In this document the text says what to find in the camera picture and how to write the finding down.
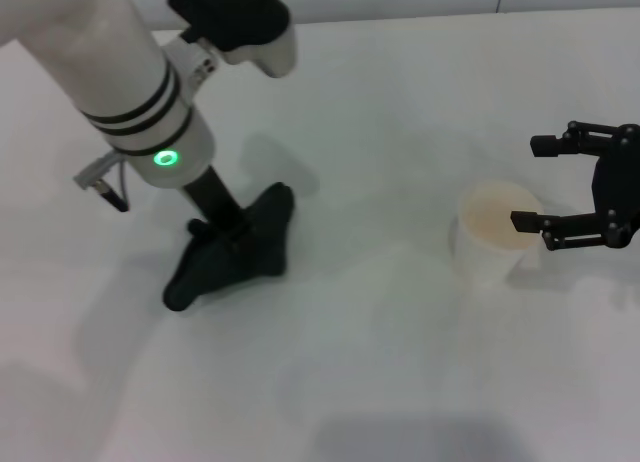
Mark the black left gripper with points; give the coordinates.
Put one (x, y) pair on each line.
(215, 202)

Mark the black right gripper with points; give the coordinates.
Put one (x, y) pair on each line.
(617, 192)

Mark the dark cleaning rag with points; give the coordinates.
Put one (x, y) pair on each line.
(260, 242)

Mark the white paper cup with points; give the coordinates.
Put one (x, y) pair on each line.
(480, 252)

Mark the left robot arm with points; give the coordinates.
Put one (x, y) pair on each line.
(125, 82)

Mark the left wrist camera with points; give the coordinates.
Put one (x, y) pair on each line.
(235, 17)

